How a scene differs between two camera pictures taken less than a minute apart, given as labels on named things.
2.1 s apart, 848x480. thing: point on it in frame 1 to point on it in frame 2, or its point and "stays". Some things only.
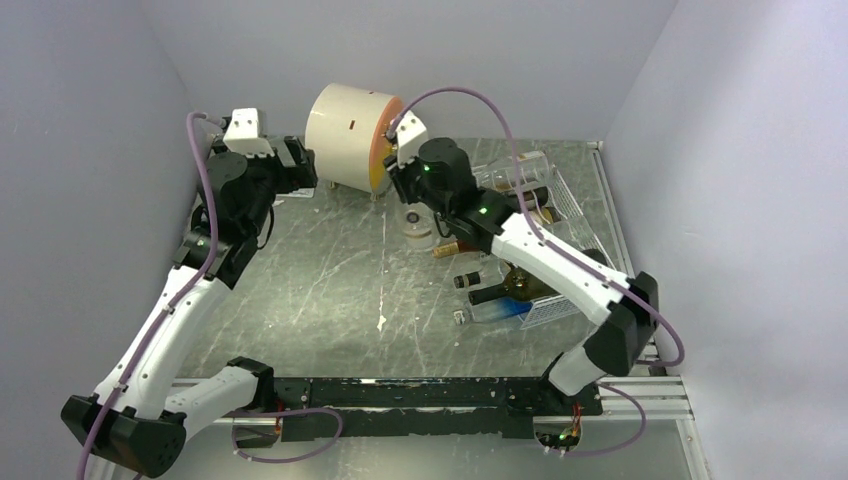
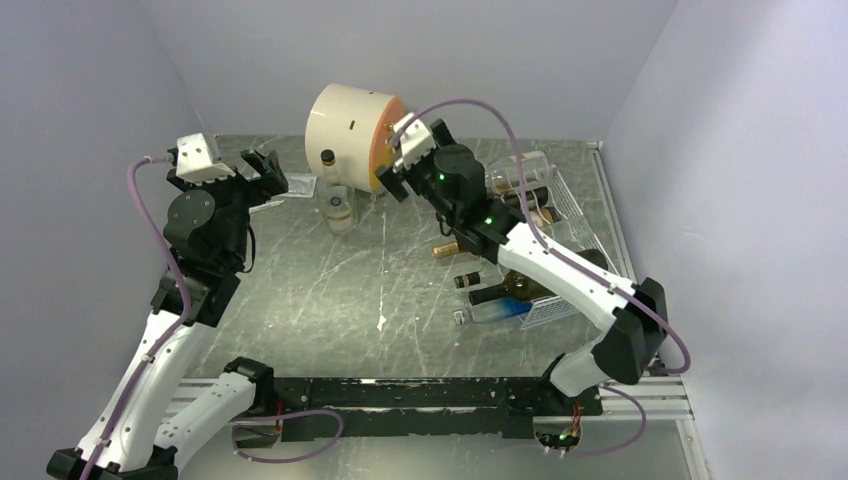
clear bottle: (499, 175) stays
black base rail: (426, 407) stays
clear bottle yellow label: (419, 225) to (338, 199)
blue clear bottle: (505, 308) stays
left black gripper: (302, 174) to (271, 181)
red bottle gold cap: (453, 248) stays
